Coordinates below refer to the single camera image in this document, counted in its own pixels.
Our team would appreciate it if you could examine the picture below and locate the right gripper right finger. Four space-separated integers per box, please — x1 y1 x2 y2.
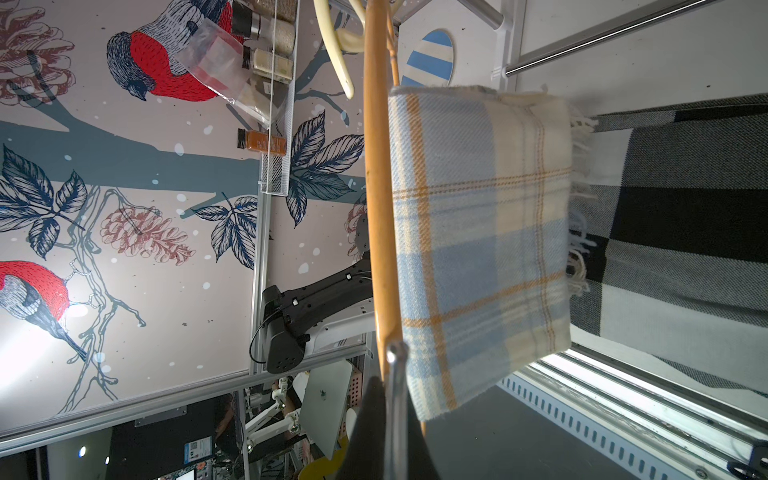
383 340 409 480

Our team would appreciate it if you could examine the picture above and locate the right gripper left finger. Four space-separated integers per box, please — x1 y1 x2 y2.
336 377 386 480

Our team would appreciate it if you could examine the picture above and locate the blue cream plaid scarf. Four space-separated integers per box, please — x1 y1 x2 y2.
388 86 595 421

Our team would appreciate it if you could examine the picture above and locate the orange wooden hanger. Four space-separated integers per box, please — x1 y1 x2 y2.
363 1 402 379

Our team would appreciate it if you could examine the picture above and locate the black grey checkered scarf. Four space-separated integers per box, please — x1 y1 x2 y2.
571 94 767 396

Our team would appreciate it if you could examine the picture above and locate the cream wooden hanger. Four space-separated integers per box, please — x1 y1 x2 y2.
313 0 364 99

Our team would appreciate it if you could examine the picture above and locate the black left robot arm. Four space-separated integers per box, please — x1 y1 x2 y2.
249 210 373 373

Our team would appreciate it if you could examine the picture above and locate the orange spice jar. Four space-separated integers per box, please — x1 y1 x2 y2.
237 129 287 156

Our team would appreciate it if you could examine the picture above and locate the blue striped round plate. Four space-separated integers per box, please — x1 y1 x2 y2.
400 30 454 87

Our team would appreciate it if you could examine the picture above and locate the black lid spice jar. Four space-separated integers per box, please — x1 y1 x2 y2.
242 46 294 84
231 1 296 57

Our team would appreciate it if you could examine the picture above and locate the clear plastic bag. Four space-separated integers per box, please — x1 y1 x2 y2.
174 18 275 128

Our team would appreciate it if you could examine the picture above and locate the white steel clothes rack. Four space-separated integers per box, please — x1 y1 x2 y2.
461 0 712 90

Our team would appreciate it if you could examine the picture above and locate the white wire spice rack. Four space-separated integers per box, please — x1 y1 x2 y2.
257 1 299 197

